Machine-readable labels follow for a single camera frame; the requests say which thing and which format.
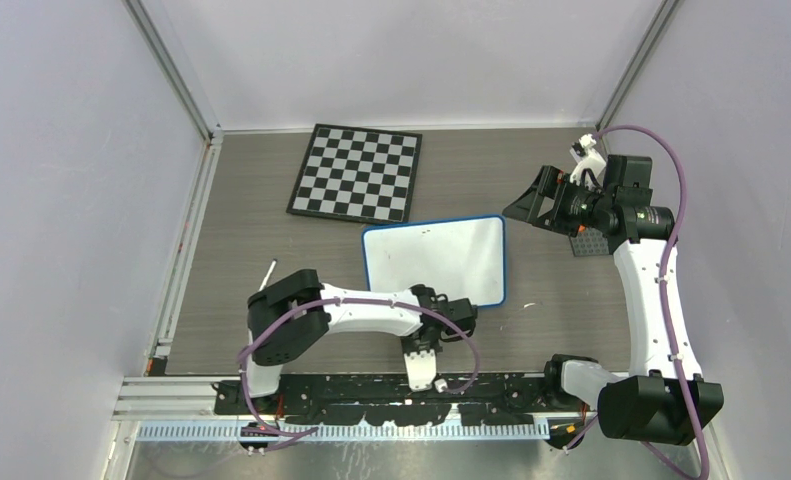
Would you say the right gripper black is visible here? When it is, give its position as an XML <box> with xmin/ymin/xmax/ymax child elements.
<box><xmin>504</xmin><ymin>164</ymin><xmax>614</xmax><ymax>238</ymax></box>

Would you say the whiteboard with blue frame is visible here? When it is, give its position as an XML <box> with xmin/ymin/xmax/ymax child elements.
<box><xmin>361</xmin><ymin>215</ymin><xmax>507</xmax><ymax>307</ymax></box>

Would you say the blue white marker pen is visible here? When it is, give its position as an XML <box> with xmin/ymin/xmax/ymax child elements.
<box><xmin>258</xmin><ymin>258</ymin><xmax>278</xmax><ymax>291</ymax></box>

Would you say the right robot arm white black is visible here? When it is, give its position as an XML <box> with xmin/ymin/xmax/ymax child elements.
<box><xmin>502</xmin><ymin>155</ymin><xmax>724</xmax><ymax>446</ymax></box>

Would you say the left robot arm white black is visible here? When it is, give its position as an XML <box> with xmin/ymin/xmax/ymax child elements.
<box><xmin>236</xmin><ymin>269</ymin><xmax>481</xmax><ymax>414</ymax></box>

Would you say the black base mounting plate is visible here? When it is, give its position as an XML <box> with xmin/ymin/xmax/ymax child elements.
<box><xmin>252</xmin><ymin>373</ymin><xmax>594</xmax><ymax>427</ymax></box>

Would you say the black white checkerboard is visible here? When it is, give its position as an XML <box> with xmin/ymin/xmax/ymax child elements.
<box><xmin>286</xmin><ymin>123</ymin><xmax>423</xmax><ymax>225</ymax></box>

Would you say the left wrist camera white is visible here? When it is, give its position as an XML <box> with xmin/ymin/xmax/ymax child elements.
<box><xmin>404</xmin><ymin>350</ymin><xmax>449</xmax><ymax>393</ymax></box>

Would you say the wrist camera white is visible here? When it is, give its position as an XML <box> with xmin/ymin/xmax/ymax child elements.
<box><xmin>570</xmin><ymin>134</ymin><xmax>606</xmax><ymax>188</ymax></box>
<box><xmin>404</xmin><ymin>350</ymin><xmax>449</xmax><ymax>393</ymax></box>

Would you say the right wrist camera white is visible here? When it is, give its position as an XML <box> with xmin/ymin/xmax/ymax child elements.
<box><xmin>570</xmin><ymin>134</ymin><xmax>606</xmax><ymax>188</ymax></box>

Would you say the grey studded base plate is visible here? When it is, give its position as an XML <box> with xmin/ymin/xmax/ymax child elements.
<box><xmin>569</xmin><ymin>228</ymin><xmax>610</xmax><ymax>257</ymax></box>

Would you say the aluminium front frame rail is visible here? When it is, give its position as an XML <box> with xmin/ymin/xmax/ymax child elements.
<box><xmin>113</xmin><ymin>376</ymin><xmax>572</xmax><ymax>420</ymax></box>

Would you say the slotted cable duct strip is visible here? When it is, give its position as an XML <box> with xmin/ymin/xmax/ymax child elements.
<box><xmin>136</xmin><ymin>419</ymin><xmax>550</xmax><ymax>442</ymax></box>

